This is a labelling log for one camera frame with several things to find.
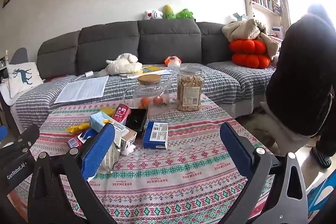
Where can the black plastic tray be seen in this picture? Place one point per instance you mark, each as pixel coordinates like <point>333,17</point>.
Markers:
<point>136,119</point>

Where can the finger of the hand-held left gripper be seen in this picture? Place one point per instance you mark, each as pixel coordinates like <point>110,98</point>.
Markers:
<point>26,136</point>
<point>2,132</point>

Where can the red drink can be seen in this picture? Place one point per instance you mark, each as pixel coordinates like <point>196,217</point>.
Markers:
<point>121,113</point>

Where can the orange white snack packet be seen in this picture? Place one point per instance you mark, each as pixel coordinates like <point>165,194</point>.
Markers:
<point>173,60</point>

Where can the yellow wrapper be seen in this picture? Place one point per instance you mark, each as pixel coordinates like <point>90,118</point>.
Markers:
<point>76,128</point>

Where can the light blue carton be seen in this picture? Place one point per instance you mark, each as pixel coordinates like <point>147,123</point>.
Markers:
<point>101,119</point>

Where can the green plush toy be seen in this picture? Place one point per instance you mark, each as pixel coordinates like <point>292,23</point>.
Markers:
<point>185,14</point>

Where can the dark blue box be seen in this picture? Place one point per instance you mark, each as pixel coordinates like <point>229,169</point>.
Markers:
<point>156,134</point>

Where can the yellow plush toy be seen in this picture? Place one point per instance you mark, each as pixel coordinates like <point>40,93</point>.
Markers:
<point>168,12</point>

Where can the grey striped sofa cover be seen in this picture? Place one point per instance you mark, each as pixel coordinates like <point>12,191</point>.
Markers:
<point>223,77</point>

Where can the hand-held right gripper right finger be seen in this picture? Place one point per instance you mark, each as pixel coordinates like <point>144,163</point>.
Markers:
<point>236,150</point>

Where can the small orange fruit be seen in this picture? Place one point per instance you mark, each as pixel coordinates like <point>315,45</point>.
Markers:
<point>157,100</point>
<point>145,101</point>

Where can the grey sofa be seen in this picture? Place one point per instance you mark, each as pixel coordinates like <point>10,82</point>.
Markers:
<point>168,37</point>

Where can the white deer print pillow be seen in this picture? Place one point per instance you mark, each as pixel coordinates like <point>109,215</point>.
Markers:
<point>22,77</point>

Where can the yellow sponge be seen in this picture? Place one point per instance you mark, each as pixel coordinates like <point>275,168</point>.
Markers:
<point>109,110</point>

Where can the white tissue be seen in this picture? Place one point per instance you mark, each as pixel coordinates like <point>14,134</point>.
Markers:
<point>128,149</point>

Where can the orange pumpkin cushion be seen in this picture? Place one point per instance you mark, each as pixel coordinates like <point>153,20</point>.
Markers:
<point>248,47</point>
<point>250,60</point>

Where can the yellow book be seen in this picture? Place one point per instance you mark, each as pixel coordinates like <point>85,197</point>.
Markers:
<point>151,69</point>

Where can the grey chair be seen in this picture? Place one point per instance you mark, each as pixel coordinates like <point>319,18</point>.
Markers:
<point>18,56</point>

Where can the patterned tablecloth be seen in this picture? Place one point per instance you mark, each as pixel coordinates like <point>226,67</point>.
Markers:
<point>170,174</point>

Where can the white charger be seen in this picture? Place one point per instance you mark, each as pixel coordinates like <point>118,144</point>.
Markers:
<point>88,73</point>

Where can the open white printed booklet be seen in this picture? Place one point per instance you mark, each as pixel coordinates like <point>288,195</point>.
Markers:
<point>84,88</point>

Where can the blue plastic stool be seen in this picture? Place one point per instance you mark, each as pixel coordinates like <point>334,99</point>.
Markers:
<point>321,195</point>

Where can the small red carton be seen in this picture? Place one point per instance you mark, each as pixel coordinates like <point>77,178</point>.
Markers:
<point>76,141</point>

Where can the glass teapot with wooden lid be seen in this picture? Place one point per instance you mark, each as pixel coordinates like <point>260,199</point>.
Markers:
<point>149,90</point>

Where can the cream plush dog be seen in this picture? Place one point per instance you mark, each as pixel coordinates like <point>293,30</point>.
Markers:
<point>123,64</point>

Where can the white carton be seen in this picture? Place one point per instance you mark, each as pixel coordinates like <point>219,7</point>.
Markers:
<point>111,158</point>

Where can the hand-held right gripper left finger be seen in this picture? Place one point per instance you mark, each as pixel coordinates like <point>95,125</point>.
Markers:
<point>98,150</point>

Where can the beige blanket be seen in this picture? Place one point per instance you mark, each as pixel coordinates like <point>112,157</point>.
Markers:
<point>246,29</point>

